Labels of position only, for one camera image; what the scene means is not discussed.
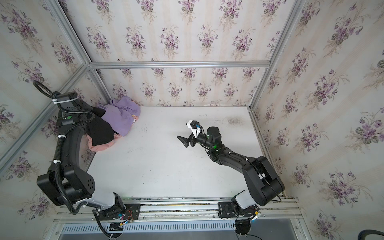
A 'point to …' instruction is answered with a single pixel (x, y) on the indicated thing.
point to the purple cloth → (119, 112)
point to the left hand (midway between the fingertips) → (77, 103)
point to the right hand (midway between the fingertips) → (181, 130)
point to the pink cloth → (103, 146)
